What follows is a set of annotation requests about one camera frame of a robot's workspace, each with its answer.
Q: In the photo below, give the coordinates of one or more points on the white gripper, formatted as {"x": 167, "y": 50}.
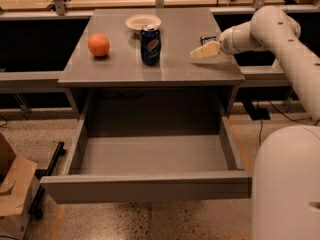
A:
{"x": 227, "y": 43}

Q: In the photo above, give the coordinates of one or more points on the dark blue rxbar wrapper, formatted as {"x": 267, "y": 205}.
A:
{"x": 206, "y": 39}

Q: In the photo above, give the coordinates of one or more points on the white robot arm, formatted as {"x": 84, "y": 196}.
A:
{"x": 286, "y": 175}

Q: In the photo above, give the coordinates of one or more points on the grey drawer cabinet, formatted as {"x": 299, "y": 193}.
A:
{"x": 181, "y": 29}

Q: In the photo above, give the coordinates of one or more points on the open grey top drawer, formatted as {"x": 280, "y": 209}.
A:
{"x": 165, "y": 145}

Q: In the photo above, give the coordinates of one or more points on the blue pepsi can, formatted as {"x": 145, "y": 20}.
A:
{"x": 150, "y": 44}

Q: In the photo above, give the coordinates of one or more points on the white paper bowl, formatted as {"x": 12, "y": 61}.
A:
{"x": 136, "y": 22}

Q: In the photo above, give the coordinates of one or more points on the black floor power box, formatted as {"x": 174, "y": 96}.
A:
{"x": 256, "y": 112}

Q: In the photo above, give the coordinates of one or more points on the orange fruit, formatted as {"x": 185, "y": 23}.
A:
{"x": 98, "y": 45}

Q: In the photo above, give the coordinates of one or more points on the brown cardboard box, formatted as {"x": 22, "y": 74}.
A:
{"x": 17, "y": 175}

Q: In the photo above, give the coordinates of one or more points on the grey metal rail frame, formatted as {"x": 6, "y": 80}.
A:
{"x": 33, "y": 80}

